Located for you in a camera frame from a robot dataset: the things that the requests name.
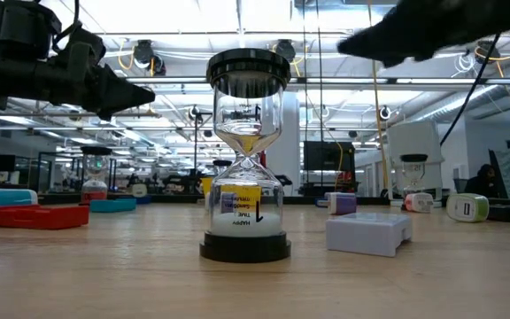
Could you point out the pink USB wall charger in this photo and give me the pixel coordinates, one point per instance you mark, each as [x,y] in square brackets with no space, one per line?
[419,203]

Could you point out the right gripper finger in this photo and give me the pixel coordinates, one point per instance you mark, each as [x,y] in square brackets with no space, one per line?
[383,42]

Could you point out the red sand hourglass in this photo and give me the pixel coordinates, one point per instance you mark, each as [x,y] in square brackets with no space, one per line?
[95,152]

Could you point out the purple USB wall charger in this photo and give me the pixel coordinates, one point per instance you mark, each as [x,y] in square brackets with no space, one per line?
[345,204]

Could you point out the white digital timer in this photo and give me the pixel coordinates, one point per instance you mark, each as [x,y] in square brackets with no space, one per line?
[365,237]

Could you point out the black ceiling fixture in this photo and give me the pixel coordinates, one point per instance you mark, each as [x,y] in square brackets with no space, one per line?
[487,51]
[144,53]
[286,49]

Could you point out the blue USB wall charger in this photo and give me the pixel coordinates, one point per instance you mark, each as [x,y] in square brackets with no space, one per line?
[11,197]

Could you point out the orange sand hourglass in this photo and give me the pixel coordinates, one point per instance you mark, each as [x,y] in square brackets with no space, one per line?
[413,158]

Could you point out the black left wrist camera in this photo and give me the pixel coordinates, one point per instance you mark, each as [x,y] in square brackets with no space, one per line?
[25,26]

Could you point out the white sand hourglass black caps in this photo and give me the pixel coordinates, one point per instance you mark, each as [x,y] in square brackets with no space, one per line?
[245,248]

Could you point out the red digital timer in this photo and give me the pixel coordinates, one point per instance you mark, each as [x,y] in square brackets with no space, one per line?
[42,218]

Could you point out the green USB wall charger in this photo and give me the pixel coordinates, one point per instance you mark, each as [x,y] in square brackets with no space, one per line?
[139,190]
[467,208]

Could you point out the person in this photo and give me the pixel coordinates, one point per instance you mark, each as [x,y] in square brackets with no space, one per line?
[485,181]

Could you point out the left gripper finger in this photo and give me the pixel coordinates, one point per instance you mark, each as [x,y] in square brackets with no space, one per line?
[122,95]

